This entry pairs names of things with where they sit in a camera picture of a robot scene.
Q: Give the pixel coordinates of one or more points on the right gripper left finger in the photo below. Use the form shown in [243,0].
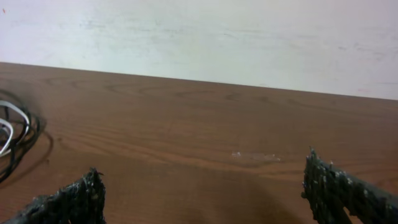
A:
[81,202]

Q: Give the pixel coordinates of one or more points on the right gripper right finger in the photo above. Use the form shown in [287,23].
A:
[335,195]

